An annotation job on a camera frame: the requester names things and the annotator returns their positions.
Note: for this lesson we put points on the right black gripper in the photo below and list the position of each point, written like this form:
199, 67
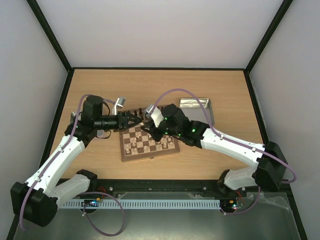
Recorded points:
155, 129

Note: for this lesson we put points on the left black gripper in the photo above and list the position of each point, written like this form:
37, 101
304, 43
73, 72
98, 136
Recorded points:
123, 122

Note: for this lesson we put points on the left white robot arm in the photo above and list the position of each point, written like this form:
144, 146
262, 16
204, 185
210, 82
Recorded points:
38, 199

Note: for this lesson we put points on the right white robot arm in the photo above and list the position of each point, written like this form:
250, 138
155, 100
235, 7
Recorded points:
265, 163

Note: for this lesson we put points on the dark chess pieces row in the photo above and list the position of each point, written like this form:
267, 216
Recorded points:
138, 112

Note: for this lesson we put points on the wooden chess board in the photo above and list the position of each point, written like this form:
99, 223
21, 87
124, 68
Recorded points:
137, 153

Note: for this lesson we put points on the white piece front row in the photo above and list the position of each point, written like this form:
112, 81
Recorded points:
145, 149

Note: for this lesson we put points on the yellow metal tin box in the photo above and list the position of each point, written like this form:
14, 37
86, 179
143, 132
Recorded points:
193, 110

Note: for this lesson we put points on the silver metal tin lid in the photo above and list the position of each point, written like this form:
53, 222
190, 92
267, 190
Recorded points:
73, 116

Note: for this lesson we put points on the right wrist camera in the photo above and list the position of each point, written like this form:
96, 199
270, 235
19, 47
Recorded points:
155, 114

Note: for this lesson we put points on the black mounting rail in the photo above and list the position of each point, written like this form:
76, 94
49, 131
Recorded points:
208, 188

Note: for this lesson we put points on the light blue cable duct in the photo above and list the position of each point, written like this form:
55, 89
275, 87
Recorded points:
145, 204

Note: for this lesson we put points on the black enclosure frame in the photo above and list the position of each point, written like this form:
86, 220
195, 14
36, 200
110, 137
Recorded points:
38, 13

